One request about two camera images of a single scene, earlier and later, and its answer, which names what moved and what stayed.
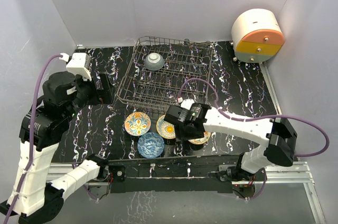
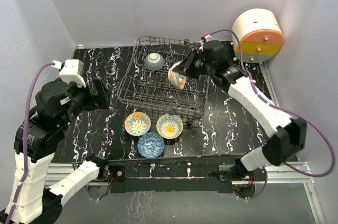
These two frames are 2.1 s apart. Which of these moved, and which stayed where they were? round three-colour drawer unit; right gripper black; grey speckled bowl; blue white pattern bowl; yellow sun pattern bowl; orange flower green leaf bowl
Moved: orange flower green leaf bowl; right gripper black
Stayed: yellow sun pattern bowl; blue white pattern bowl; round three-colour drawer unit; grey speckled bowl
